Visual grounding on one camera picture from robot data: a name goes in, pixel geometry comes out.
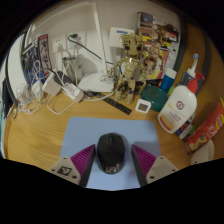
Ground colourful figure box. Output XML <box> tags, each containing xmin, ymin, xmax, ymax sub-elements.
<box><xmin>136</xmin><ymin>11</ymin><xmax>181</xmax><ymax>86</ymax></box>

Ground green round lid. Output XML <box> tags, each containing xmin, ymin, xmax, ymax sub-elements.
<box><xmin>139</xmin><ymin>85</ymin><xmax>169</xmax><ymax>113</ymax></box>

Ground tan tree creature figure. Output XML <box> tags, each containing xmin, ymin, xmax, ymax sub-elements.
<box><xmin>111</xmin><ymin>32</ymin><xmax>148</xmax><ymax>104</ymax></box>

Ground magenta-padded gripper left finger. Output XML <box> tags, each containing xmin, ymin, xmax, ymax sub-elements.
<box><xmin>49</xmin><ymin>143</ymin><xmax>97</xmax><ymax>188</ymax></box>

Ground light blue mouse pad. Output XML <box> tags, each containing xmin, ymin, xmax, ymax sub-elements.
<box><xmin>59</xmin><ymin>116</ymin><xmax>162</xmax><ymax>192</ymax></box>

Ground black ruler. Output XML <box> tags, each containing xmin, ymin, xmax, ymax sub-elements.
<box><xmin>102</xmin><ymin>94</ymin><xmax>133</xmax><ymax>116</ymax></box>

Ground robot model kit box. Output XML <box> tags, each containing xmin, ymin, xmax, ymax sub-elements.
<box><xmin>20</xmin><ymin>33</ymin><xmax>52</xmax><ymax>88</ymax></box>

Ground white lotion pump bottle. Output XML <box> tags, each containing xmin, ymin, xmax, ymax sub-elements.
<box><xmin>157</xmin><ymin>70</ymin><xmax>206</xmax><ymax>135</ymax></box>

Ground tangled white cables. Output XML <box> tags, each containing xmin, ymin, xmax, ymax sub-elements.
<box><xmin>13</xmin><ymin>59</ymin><xmax>116</xmax><ymax>116</ymax></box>

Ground grey cup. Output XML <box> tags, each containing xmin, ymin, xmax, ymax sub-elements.
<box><xmin>62</xmin><ymin>54</ymin><xmax>84</xmax><ymax>81</ymax></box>

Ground dark bottle with white nozzle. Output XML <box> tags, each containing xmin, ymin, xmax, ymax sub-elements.
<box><xmin>179</xmin><ymin>53</ymin><xmax>201</xmax><ymax>88</ymax></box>

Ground black bag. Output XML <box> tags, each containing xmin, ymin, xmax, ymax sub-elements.
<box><xmin>1</xmin><ymin>78</ymin><xmax>14</xmax><ymax>118</ymax></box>

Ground white box with blue print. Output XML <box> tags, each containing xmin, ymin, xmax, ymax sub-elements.
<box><xmin>108</xmin><ymin>26</ymin><xmax>136</xmax><ymax>61</ymax></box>

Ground black computer mouse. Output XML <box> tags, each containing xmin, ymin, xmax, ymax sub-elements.
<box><xmin>95</xmin><ymin>132</ymin><xmax>126</xmax><ymax>175</ymax></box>

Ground small white digital clock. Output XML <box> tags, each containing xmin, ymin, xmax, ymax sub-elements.
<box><xmin>134</xmin><ymin>98</ymin><xmax>152</xmax><ymax>114</ymax></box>

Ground small blue-white bottle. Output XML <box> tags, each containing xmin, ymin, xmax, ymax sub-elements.
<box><xmin>176</xmin><ymin>123</ymin><xmax>196</xmax><ymax>139</ymax></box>

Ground white mug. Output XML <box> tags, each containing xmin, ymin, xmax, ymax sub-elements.
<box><xmin>189</xmin><ymin>139</ymin><xmax>215</xmax><ymax>166</ymax></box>

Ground black power adapter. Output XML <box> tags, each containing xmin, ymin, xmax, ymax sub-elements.
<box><xmin>54</xmin><ymin>69</ymin><xmax>73</xmax><ymax>86</ymax></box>

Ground white wall socket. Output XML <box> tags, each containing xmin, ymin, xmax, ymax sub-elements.
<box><xmin>52</xmin><ymin>34</ymin><xmax>67</xmax><ymax>53</ymax></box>
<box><xmin>66</xmin><ymin>30</ymin><xmax>88</xmax><ymax>51</ymax></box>

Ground red snack can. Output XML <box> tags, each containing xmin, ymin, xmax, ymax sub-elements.
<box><xmin>184</xmin><ymin>96</ymin><xmax>224</xmax><ymax>154</ymax></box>

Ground small white charger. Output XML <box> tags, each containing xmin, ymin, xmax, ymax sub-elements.
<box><xmin>63</xmin><ymin>83</ymin><xmax>84</xmax><ymax>103</ymax></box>

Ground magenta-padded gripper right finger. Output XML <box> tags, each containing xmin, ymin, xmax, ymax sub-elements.
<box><xmin>130</xmin><ymin>143</ymin><xmax>180</xmax><ymax>187</ymax></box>

